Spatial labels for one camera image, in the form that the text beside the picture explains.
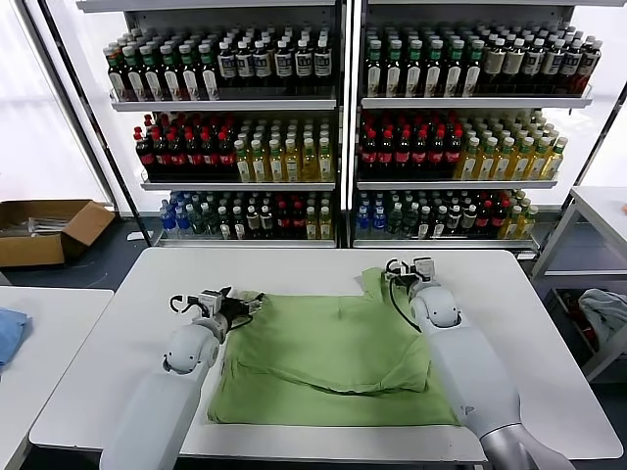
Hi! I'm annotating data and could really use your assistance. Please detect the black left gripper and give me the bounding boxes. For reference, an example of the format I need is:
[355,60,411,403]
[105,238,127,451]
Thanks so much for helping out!
[217,287,268,329]

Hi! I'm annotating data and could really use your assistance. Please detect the brown cardboard box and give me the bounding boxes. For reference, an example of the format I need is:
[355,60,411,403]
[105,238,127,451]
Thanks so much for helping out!
[0,198,117,268]

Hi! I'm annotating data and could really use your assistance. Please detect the black metal window post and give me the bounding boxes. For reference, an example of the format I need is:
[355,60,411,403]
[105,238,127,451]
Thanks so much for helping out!
[590,88,627,168]
[37,0,154,245]

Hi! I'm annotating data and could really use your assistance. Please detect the cola bottle red cap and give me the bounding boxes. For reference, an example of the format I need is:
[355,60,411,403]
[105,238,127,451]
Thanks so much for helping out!
[360,127,378,178]
[184,129,203,179]
[134,125,155,179]
[475,200,494,237]
[490,200,508,237]
[217,129,236,179]
[168,128,187,179]
[273,201,291,239]
[444,127,464,178]
[200,129,219,179]
[151,127,170,179]
[289,201,306,239]
[428,127,447,178]
[377,127,396,178]
[394,127,412,178]
[410,127,430,178]

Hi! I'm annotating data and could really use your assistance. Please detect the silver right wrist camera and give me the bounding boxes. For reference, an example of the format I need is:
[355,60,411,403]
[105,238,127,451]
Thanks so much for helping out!
[413,258,437,283]

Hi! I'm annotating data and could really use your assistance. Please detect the red drink bottle white cap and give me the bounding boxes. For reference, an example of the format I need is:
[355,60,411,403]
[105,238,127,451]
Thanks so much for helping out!
[576,41,603,95]

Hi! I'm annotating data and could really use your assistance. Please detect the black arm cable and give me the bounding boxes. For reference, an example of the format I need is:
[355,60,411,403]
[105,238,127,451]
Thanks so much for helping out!
[169,293,202,314]
[384,258,422,334]

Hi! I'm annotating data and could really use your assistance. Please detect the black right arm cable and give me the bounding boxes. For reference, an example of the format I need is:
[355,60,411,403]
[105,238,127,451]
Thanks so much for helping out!
[384,258,422,334]

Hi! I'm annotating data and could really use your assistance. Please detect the plastic wrapped metal parts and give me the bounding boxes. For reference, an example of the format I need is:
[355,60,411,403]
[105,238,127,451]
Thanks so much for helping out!
[0,214,68,240]

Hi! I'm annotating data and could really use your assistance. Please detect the dark bottle blue white label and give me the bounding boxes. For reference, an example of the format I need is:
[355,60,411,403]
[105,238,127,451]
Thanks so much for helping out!
[217,40,238,92]
[559,40,584,93]
[540,39,565,93]
[234,40,255,92]
[252,39,272,92]
[521,39,546,93]
[272,39,293,92]
[292,39,312,92]
[312,38,331,92]

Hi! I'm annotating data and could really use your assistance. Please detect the light green polo shirt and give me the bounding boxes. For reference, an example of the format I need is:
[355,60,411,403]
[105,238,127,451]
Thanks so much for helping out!
[205,266,461,427]

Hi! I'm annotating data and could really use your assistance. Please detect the grey frame side table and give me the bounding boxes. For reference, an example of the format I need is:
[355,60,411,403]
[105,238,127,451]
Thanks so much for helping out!
[531,185,627,295]

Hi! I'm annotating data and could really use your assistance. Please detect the white frame storage cart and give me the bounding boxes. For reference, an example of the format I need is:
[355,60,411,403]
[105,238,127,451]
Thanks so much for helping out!
[543,286,627,385]

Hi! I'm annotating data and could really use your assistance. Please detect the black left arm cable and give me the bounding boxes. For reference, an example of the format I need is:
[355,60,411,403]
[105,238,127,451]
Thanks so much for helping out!
[169,293,202,314]

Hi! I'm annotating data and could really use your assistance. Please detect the dark tea bottle green cap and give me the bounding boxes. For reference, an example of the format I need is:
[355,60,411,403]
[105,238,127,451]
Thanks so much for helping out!
[423,40,444,100]
[443,40,464,99]
[385,40,404,100]
[404,40,424,100]
[365,40,385,100]
[461,40,484,99]
[179,43,201,101]
[106,45,128,101]
[122,45,145,101]
[139,44,164,101]
[198,41,219,101]
[160,43,182,101]

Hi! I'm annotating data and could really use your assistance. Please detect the dark bottle beige label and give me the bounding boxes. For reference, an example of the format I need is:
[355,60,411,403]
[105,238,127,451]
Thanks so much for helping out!
[503,39,526,94]
[482,39,508,94]

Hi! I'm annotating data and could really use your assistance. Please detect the grey metal shelving unit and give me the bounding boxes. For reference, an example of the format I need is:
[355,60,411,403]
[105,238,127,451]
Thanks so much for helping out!
[347,0,595,259]
[75,0,347,250]

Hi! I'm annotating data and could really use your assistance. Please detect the grey white clothes pile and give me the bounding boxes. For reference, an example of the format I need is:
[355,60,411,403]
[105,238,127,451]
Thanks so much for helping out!
[577,287,627,344]

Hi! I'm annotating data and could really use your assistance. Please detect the folded blue cloth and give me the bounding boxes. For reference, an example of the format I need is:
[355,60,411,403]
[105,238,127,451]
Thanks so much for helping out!
[0,306,34,376]

